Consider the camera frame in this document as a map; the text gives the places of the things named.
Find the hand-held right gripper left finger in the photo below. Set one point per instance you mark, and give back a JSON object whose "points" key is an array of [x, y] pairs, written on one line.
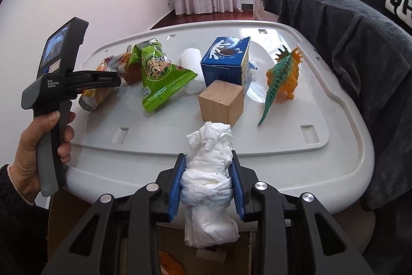
{"points": [[175, 194]]}

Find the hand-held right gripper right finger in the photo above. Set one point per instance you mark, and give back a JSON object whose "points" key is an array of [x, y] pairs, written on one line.
{"points": [[238, 194]]}

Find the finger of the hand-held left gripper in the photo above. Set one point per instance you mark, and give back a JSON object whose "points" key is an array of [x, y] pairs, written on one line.
{"points": [[96, 79]]}

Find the orange snack wrapper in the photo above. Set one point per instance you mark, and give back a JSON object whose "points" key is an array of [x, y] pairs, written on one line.
{"points": [[93, 98]]}

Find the white tissue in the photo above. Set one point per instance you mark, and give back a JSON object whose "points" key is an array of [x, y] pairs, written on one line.
{"points": [[206, 184]]}

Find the brown cardboard box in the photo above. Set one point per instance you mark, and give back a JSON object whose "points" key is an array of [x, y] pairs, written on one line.
{"points": [[170, 237]]}

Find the green snack bag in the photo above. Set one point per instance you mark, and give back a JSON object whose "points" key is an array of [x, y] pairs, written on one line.
{"points": [[157, 75]]}

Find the wooden block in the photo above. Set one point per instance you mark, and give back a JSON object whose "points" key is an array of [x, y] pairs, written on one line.
{"points": [[220, 102]]}

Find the white foam roll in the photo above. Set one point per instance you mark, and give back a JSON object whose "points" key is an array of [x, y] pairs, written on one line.
{"points": [[191, 59]]}

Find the orange and teal dinosaur toy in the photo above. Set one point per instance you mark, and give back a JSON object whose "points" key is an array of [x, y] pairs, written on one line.
{"points": [[283, 75]]}

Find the person's left forearm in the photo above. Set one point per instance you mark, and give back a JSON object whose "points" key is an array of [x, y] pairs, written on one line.
{"points": [[19, 230]]}

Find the person's left hand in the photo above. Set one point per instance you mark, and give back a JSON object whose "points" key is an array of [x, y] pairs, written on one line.
{"points": [[27, 159]]}

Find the white plastic bin lid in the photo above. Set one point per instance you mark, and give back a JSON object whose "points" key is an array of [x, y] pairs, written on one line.
{"points": [[161, 136]]}

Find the orange plastic wrapper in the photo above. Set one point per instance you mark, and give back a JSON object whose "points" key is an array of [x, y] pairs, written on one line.
{"points": [[170, 263]]}

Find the clear plastic bag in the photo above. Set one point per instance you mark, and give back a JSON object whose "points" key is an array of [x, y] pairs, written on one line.
{"points": [[256, 91]]}

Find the dark grey blanket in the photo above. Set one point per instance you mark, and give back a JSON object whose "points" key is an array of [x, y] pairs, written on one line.
{"points": [[347, 36]]}

